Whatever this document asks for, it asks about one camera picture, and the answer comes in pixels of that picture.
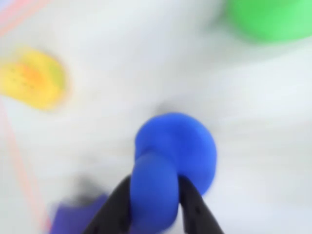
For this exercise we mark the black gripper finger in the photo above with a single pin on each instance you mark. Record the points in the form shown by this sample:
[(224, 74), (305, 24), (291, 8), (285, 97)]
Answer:
[(195, 212), (117, 207)]

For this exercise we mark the blue rubber duck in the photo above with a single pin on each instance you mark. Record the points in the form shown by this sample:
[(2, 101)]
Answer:
[(170, 158)]

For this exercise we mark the blue plastic box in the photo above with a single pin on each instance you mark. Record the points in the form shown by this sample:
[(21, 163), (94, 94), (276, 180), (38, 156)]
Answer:
[(73, 217)]

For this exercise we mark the green rubber duck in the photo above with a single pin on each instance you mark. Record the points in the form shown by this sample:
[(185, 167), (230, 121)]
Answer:
[(270, 17)]

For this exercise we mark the orange tape strip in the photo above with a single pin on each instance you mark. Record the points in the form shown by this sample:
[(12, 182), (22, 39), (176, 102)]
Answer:
[(26, 175), (17, 14)]

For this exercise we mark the yellow orange toy fruit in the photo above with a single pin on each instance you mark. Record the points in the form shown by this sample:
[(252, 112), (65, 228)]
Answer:
[(31, 78)]

